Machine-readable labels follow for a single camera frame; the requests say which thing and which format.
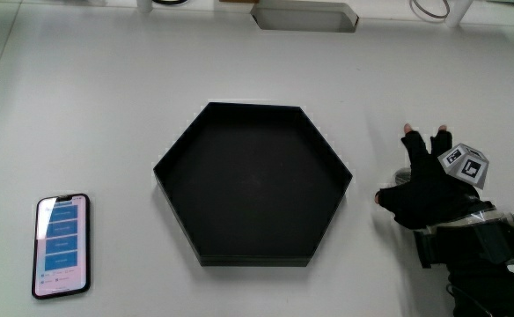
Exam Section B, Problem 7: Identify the grey looped cable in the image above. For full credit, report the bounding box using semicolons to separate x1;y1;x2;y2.
409;0;452;20

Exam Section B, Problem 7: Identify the white desk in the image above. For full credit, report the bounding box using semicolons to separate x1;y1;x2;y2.
0;0;514;317

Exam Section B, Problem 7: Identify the black smartphone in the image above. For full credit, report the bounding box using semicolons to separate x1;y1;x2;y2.
31;193;92;300

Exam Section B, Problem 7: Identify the person's right hand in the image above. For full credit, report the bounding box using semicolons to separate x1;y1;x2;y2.
373;123;496;231

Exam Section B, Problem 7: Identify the black hexagonal tray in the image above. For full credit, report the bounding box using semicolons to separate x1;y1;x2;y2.
152;101;354;268

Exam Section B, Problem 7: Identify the silver paper clip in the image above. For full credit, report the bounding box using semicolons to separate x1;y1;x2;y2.
392;166;413;184

